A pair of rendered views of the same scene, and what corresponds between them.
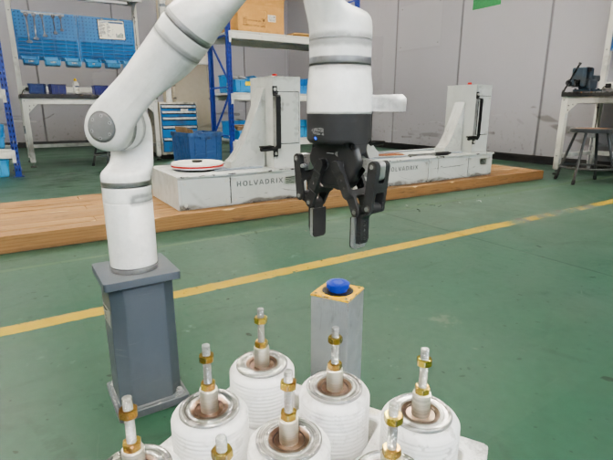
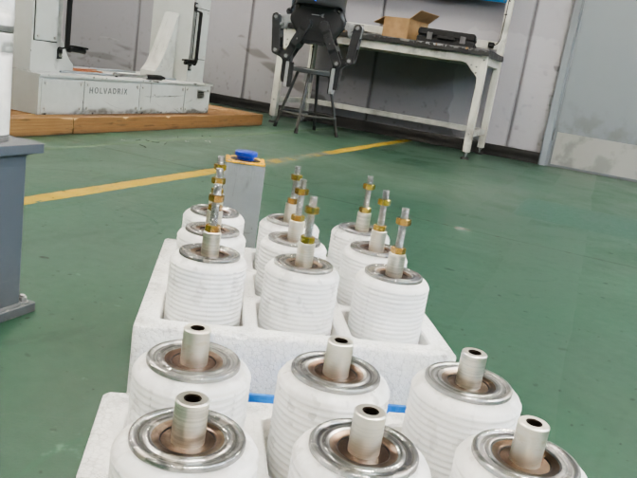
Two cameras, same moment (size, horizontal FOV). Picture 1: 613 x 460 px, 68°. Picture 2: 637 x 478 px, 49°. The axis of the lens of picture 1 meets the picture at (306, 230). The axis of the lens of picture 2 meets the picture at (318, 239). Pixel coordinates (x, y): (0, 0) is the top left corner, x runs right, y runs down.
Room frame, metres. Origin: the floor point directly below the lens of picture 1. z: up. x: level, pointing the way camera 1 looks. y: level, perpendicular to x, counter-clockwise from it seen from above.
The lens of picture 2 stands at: (-0.35, 0.58, 0.50)
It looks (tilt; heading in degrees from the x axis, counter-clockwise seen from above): 14 degrees down; 323
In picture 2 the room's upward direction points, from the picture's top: 9 degrees clockwise
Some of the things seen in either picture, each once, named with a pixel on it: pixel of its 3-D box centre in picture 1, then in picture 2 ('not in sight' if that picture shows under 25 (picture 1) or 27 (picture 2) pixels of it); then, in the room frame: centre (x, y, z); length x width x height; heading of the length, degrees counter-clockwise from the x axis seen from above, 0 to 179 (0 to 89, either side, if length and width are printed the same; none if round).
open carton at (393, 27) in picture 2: not in sight; (405, 26); (3.90, -3.17, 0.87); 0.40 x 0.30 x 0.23; 18
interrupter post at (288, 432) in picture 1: (288, 429); (296, 231); (0.44, 0.02, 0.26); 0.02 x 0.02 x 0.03
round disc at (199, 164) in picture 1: (197, 164); not in sight; (2.72, 0.65, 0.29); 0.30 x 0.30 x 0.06
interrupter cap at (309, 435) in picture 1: (288, 439); (294, 240); (0.44, 0.02, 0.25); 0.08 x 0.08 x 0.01
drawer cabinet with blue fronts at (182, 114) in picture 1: (173, 130); not in sight; (6.02, 1.71, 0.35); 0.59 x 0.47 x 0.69; 32
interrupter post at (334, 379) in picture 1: (334, 378); (291, 213); (0.54, -0.04, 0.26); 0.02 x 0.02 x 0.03
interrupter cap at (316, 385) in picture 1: (334, 387); (290, 221); (0.54, -0.04, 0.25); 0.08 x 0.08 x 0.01
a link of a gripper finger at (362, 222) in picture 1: (367, 223); (342, 73); (0.51, -0.07, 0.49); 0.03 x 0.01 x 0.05; 42
